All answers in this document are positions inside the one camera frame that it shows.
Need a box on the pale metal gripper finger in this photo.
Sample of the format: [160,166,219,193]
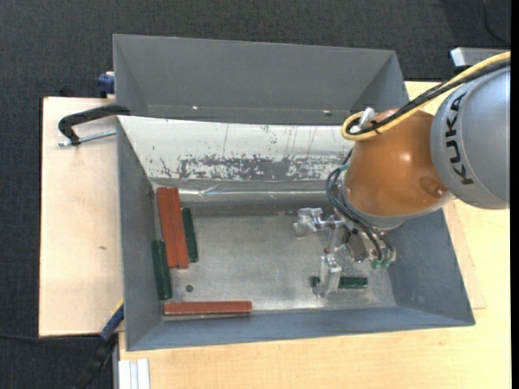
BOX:
[293,207,326,239]
[319,254,343,298]

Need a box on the dark green flat block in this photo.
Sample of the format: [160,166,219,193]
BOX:
[181,207,199,263]
[151,239,174,301]
[311,275,370,291]

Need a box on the grey metal bin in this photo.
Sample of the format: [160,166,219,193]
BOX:
[112,33,476,352]

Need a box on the red-brown flat block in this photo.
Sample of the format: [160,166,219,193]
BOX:
[162,300,254,317]
[167,187,191,268]
[157,187,178,270]

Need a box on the pale wood board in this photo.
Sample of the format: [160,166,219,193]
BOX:
[38,96,126,338]

